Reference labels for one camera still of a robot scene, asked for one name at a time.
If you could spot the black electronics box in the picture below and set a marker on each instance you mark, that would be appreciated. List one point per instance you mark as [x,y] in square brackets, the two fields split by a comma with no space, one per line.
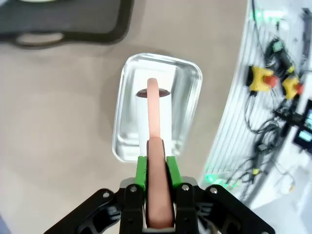
[288,115]

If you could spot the black device with lit screen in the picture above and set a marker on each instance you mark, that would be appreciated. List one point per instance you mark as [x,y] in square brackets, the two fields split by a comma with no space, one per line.
[303,126]

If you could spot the yellow emergency stop button box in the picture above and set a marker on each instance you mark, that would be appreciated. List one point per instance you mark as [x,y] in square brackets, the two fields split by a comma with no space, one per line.
[291,87]
[259,78]

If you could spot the black adapter with green label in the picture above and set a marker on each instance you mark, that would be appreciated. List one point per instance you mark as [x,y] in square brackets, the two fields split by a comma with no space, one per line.
[277,45]

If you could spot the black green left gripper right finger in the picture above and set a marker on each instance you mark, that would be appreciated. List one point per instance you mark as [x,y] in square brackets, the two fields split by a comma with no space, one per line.
[185,209]

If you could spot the clear plastic container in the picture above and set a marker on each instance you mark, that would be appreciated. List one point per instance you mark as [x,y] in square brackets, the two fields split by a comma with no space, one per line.
[185,97]

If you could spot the white dish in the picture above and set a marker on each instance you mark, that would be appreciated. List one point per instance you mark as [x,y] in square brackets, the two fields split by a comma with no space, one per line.
[36,0]

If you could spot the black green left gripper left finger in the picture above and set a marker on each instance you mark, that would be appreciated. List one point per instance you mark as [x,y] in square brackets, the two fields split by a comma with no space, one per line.
[130,209]

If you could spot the white slotted equipment platform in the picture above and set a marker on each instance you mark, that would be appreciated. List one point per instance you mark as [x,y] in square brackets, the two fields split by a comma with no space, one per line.
[234,122]

